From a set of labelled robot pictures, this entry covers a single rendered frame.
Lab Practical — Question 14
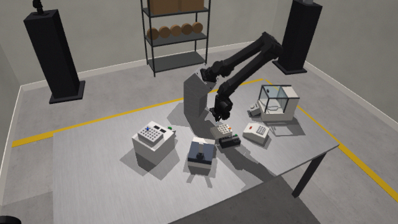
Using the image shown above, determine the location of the white tube rack with round holes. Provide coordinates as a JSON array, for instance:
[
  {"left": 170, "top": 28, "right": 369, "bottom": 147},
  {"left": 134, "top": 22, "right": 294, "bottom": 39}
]
[{"left": 210, "top": 123, "right": 233, "bottom": 139}]

